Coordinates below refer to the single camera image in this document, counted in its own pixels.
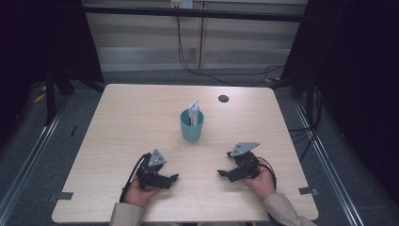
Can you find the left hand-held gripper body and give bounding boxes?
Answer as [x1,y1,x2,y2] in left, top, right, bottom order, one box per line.
[136,148,168,191]

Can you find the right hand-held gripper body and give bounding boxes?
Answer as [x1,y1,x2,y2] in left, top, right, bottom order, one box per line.
[226,141,262,181]

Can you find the teal cup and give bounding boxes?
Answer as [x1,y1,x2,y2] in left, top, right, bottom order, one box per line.
[179,108,205,142]

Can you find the white toothpaste tube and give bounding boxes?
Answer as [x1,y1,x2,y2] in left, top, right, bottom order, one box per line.
[186,99,201,127]

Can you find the person's right hand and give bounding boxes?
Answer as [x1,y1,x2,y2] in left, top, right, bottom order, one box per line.
[244,157,277,201]

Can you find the person's left hand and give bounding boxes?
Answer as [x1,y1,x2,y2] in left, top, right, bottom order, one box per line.
[123,178,160,209]

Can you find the black metal stand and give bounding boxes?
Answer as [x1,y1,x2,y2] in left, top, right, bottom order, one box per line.
[44,66,58,126]

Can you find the yellow floor object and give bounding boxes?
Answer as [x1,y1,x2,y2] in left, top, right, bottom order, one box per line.
[32,86,47,105]

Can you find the dark curtain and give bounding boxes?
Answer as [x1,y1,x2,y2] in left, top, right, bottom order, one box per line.
[279,0,399,206]
[0,0,105,149]

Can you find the black horizontal bar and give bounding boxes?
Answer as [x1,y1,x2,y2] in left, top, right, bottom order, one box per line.
[82,4,308,24]

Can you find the right hand-held gripper black cable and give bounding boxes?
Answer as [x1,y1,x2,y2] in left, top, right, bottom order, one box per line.
[257,155,278,191]

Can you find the black floor cables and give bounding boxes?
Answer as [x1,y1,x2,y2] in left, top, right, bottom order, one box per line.
[287,87,325,162]

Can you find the metal floor rail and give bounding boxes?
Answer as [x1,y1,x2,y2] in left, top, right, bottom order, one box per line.
[292,99,365,226]
[0,95,70,218]

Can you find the black hanging cable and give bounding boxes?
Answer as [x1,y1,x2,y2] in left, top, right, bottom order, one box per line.
[175,14,286,88]

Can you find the white wall socket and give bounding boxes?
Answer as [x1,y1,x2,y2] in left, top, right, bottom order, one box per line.
[170,0,194,9]

